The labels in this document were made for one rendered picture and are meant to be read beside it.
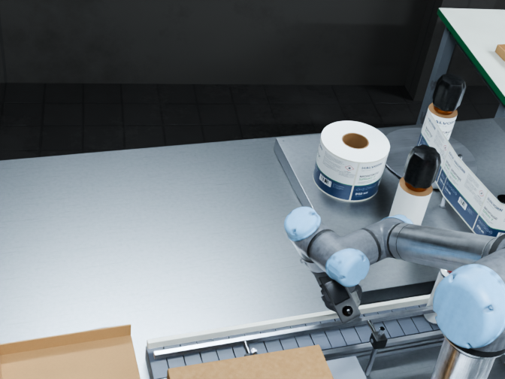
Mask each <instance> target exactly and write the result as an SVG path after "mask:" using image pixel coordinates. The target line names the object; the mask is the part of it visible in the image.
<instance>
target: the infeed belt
mask: <svg viewBox="0 0 505 379"><path fill-rule="evenodd" d="M426 305H427V304H423V305H414V306H409V307H405V308H396V309H392V310H387V311H378V312H373V313H368V314H361V316H359V317H367V316H372V315H377V314H385V313H390V312H395V311H403V310H408V309H413V308H421V307H426ZM335 321H340V318H336V319H331V320H323V321H320V322H319V321H318V322H313V323H305V324H299V325H294V326H286V327H281V328H276V329H267V330H262V331H260V332H259V331H257V332H249V333H244V334H239V335H230V336H225V337H221V338H213V340H212V339H207V340H203V341H197V344H203V343H207V342H212V341H221V340H225V339H228V338H229V339H230V338H239V337H244V336H249V335H257V334H262V333H267V332H275V330H276V331H280V330H285V329H290V328H291V329H294V328H298V327H303V326H312V325H317V324H322V323H330V322H335ZM373 325H374V327H375V329H376V331H379V329H380V327H381V326H382V327H384V328H385V331H384V333H385V335H386V337H387V339H390V338H398V337H403V336H408V335H415V334H420V333H425V332H433V331H437V330H440V328H439V326H438V325H433V324H430V323H428V322H427V321H426V320H425V318H424V317H423V314H422V315H417V316H412V317H404V318H399V319H394V320H386V321H381V322H376V323H373ZM371 333H372V332H371V330H370V328H369V326H368V325H367V324H363V325H358V326H350V327H345V328H341V329H332V330H328V331H323V332H314V333H310V334H305V335H296V336H292V337H287V338H278V339H274V340H269V341H260V342H256V343H251V344H248V345H249V348H250V350H252V349H253V348H255V349H256V350H257V351H256V352H257V354H261V353H270V352H275V351H280V350H289V349H294V348H299V347H308V346H313V345H319V346H320V347H321V350H330V349H334V348H339V347H347V346H352V345H357V344H364V343H369V342H370V335H371ZM194 344H196V341H193V342H189V343H184V344H180V345H179V344H175V345H171V346H166V347H164V349H163V347H157V348H152V349H147V353H148V357H149V360H150V366H151V369H152V373H153V379H164V378H167V372H168V369H169V368H176V367H181V366H186V365H195V364H200V363H205V362H214V361H219V360H224V359H233V358H238V357H242V356H244V354H246V352H245V350H244V348H243V345H238V346H233V347H225V348H220V349H215V350H207V351H202V352H197V353H189V354H184V355H179V356H171V357H166V358H161V359H154V355H153V354H154V351H157V350H166V349H171V348H175V347H185V346H189V345H194Z"/></svg>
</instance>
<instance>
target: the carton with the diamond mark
mask: <svg viewBox="0 0 505 379"><path fill-rule="evenodd" d="M167 379H334V378H333V376H332V373H331V371H330V368H329V367H328V363H327V362H326V360H325V357H324V355H323V352H322V350H321V347H320V346H319V345H313V346H308V347H299V348H294V349H289V350H280V351H275V352H270V353H261V354H256V355H252V356H242V357H238V358H233V359H224V360H219V361H214V362H205V363H200V364H195V365H186V366H181V367H176V368H169V369H168V372H167Z"/></svg>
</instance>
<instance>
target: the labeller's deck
mask: <svg viewBox="0 0 505 379"><path fill-rule="evenodd" d="M407 128H419V129H421V128H422V126H406V127H397V128H388V129H378V130H379V131H381V133H383V134H384V136H386V135H387V134H389V133H390V132H393V131H396V130H399V129H407ZM450 137H451V138H454V139H455V140H456V141H458V142H460V143H461V144H463V145H464V146H465V147H466V148H467V149H468V150H469V151H470V152H471V153H472V155H473V157H474V159H475V160H476V165H477V171H476V177H477V178H478V179H479V180H480V181H481V182H482V183H483V184H484V186H485V187H486V188H487V189H488V190H489V191H490V192H491V194H492V195H493V196H494V197H495V198H497V196H499V195H505V132H504V131H503V130H502V128H501V127H499V125H498V124H496V122H495V121H494V120H475V121H467V122H457V123H455V124H454V126H453V129H452V132H451V135H450ZM320 138H321V134H318V135H302V136H292V137H284V138H276V141H275V146H274V152H275V154H276V155H277V157H278V159H279V161H280V163H281V165H282V167H283V169H284V171H285V173H286V175H287V177H288V179H289V181H290V183H291V185H292V186H293V188H294V190H295V192H296V194H297V196H298V198H299V200H300V202H301V204H302V206H303V207H309V208H312V209H313V210H314V211H315V212H316V213H317V214H318V215H319V216H320V218H321V221H322V222H323V223H324V224H325V225H326V226H327V227H328V228H330V229H331V230H333V231H334V232H336V233H337V234H338V235H339V236H340V237H343V236H345V235H348V234H350V233H352V232H355V231H358V230H359V229H362V228H364V227H366V226H369V225H371V224H374V223H377V222H379V221H381V220H382V219H384V218H386V217H389V214H390V211H391V209H392V204H393V201H394V198H395V194H396V192H397V188H398V184H399V181H400V179H401V178H402V177H399V176H398V175H396V174H395V173H394V172H393V171H391V170H390V169H389V168H388V167H387V166H386V165H385V168H384V171H383V175H382V179H381V181H380V186H379V189H378V191H377V193H376V194H375V195H374V196H373V197H371V198H370V199H367V200H364V201H360V202H346V201H342V200H339V199H335V198H333V197H330V196H328V195H327V194H325V193H324V192H323V191H321V190H320V189H319V188H318V186H317V185H316V184H315V182H314V180H313V171H314V167H315V163H316V156H317V152H318V149H319V142H320ZM442 199H443V195H442V193H441V191H440V189H433V191H432V194H431V197H430V200H429V202H428V206H427V208H426V211H425V215H424V217H423V220H422V224H421V226H430V227H434V228H440V229H448V230H454V231H459V232H468V233H473V231H472V230H471V229H470V228H469V226H468V225H467V224H466V223H465V222H464V221H463V220H462V218H461V217H460V216H459V215H458V213H457V212H456V211H455V210H454V208H453V207H452V206H451V205H450V203H448V202H447V201H446V203H445V205H446V207H445V208H440V207H439V204H440V203H441V202H442ZM473 234H474V233H473ZM439 272H440V268H435V267H430V266H427V265H421V264H417V263H414V262H408V261H403V260H400V259H393V258H385V259H383V260H380V261H379V262H376V263H374V264H372V265H370V268H369V271H368V273H367V275H366V277H365V278H364V280H360V282H359V284H360V286H361V289H362V295H361V301H360V305H361V304H367V303H371V302H380V301H385V300H390V299H399V298H404V297H409V296H418V295H423V294H428V293H431V292H432V289H433V288H434V284H435V282H436V279H437V276H438V274H439Z"/></svg>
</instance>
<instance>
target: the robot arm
mask: <svg viewBox="0 0 505 379"><path fill-rule="evenodd" d="M284 229H285V230H286V233H287V236H288V238H289V240H290V241H291V242H292V243H293V245H294V246H295V249H296V250H297V251H298V253H299V255H300V256H301V258H302V259H300V261H301V263H304V262H305V264H306V266H307V267H308V268H309V270H310V271H311V272H312V274H314V276H315V278H316V280H317V282H318V284H319V286H320V287H321V288H322V290H321V293H322V294H323V296H322V297H321V298H322V300H323V302H324V303H325V306H326V308H328V309H329V310H332V311H334V312H336V313H337V315H338V317H339V318H340V321H341V323H344V324H345V323H348V322H349V321H351V320H354V319H355V318H357V317H359V316H361V312H360V310H359V309H358V307H359V305H360V301H361V295H362V289H361V286H360V284H359V282H360V280H364V278H365V277H366V275H367V273H368V271H369V268H370V265H372V264H374V263H376V262H379V261H380V260H383V259H385V258H393V259H400V260H403V261H408V262H414V263H417V264H421V265H427V266H430V267H435V268H441V269H444V270H448V271H452V273H451V274H449V275H448V276H446V277H445V278H444V279H442V280H441V282H440V283H439V284H438V286H437V288H436V290H435V292H434V297H433V311H434V312H436V313H437V316H436V317H435V320H436V322H437V325H438V326H439V328H440V330H441V332H442V333H443V335H444V337H445V338H444V340H443V344H442V347H441V349H440V353H439V356H438V358H437V361H436V364H435V366H434V370H433V373H432V376H431V379H487V377H488V374H489V372H490V370H491V367H492V365H493V363H494V360H495V358H496V357H499V356H502V355H504V354H505V233H504V234H502V235H499V236H498V237H491V236H487V235H478V234H473V233H468V232H459V231H454V230H448V229H440V228H434V227H430V226H420V225H416V224H413V222H412V221H411V220H410V219H407V217H406V216H404V215H402V214H397V215H394V216H392V217H386V218H384V219H382V220H381V221H379V222H377V223H374V224H371V225H369V226H366V227H364V228H362V229H359V230H358V231H355V232H352V233H350V234H348V235H345V236H343V237H340V236H339V235H338V234H337V233H336V232H334V231H333V230H331V229H330V228H328V227H327V226H326V225H325V224H324V223H323V222H322V221H321V218H320V216H319V215H318V214H317V213H316V212H315V211H314V210H313V209H312V208H309V207H299V208H296V209H294V210H293V211H292V212H290V213H289V214H288V215H287V217H286V219H285V221H284Z"/></svg>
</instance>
